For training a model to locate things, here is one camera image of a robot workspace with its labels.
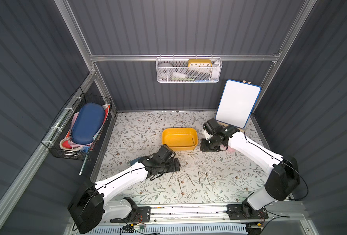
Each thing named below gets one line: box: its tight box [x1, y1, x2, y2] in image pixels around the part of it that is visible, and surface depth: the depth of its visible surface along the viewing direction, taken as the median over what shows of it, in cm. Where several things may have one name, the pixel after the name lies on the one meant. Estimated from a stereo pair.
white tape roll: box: [157, 62, 174, 78], surface depth 88 cm
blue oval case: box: [71, 102, 106, 145], surface depth 69 cm
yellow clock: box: [187, 59, 213, 68], surface depth 90 cm
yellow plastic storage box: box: [161, 127, 199, 151], surface depth 105 cm
